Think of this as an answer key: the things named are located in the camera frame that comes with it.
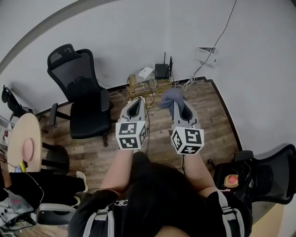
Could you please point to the black router with antennas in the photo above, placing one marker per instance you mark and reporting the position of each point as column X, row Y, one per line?
column 162, row 70

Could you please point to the white wall panel box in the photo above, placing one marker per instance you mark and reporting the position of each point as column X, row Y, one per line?
column 208, row 55

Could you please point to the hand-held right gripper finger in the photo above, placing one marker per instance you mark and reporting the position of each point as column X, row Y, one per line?
column 194, row 118
column 176, row 115

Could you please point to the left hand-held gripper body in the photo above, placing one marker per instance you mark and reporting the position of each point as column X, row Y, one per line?
column 126, row 136

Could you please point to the pink round dish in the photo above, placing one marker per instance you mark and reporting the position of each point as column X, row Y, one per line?
column 28, row 150

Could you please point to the blue-grey cloth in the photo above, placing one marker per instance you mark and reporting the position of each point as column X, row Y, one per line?
column 172, row 96

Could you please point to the person's left forearm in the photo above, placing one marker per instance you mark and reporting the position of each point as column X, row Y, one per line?
column 118, row 169

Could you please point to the round wooden table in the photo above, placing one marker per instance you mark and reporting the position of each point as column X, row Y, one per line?
column 23, row 127

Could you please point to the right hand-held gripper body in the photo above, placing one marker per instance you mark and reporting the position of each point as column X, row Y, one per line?
column 192, row 139

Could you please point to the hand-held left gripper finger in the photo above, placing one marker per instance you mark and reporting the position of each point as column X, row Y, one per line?
column 126, row 111
column 143, row 108

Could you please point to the black mesh office chair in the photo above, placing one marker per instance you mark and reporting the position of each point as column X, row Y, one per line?
column 88, row 120
column 14, row 101
column 273, row 176

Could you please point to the person's right forearm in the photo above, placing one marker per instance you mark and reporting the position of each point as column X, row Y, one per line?
column 196, row 173

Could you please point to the grey plastic device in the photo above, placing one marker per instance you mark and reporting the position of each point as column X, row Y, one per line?
column 53, row 214

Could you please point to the person's black clothing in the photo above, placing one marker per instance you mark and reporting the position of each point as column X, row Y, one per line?
column 157, row 189

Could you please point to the red push button box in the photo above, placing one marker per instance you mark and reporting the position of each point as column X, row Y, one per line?
column 232, row 180

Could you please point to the small yellow object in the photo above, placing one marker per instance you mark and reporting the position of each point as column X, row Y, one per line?
column 22, row 166

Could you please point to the white antenna modem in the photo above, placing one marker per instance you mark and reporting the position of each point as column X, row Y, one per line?
column 145, row 72

